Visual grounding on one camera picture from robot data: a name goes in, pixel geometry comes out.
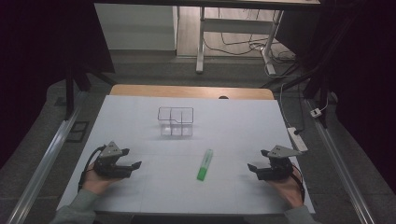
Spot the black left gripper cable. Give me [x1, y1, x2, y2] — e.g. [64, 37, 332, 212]
[78, 145, 107, 192]

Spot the aluminium floor rail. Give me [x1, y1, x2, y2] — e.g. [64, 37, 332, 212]
[6, 91, 89, 224]
[304, 98, 376, 224]

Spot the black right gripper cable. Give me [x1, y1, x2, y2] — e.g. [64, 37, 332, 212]
[290, 162, 306, 203]

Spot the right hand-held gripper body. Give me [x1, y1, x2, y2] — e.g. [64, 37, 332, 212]
[260, 145, 304, 181]

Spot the white desk frame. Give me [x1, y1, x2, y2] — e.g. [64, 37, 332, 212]
[195, 7, 284, 76]

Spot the dark floor plate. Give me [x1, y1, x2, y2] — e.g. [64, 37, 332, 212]
[65, 120, 90, 143]

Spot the black floor cable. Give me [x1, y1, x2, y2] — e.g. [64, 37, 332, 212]
[204, 29, 272, 58]

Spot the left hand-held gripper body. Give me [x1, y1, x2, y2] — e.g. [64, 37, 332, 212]
[92, 141, 134, 180]

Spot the person's right hand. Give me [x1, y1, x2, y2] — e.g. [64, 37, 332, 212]
[268, 174, 304, 209]

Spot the person's left hand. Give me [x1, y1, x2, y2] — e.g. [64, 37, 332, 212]
[81, 162, 122, 195]

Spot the clear plastic organizer box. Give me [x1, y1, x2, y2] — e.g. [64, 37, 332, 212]
[157, 106, 194, 138]

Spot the green highlighter pen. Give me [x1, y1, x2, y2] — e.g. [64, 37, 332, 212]
[196, 148, 215, 182]

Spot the dark curtain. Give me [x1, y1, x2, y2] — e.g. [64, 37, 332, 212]
[275, 0, 396, 194]
[0, 0, 116, 171]

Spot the black metal stand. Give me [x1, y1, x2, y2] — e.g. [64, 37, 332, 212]
[64, 66, 77, 121]

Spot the white power strip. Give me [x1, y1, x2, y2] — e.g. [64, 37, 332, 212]
[287, 126, 309, 153]

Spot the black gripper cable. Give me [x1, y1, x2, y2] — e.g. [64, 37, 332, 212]
[78, 145, 107, 192]
[290, 162, 306, 203]

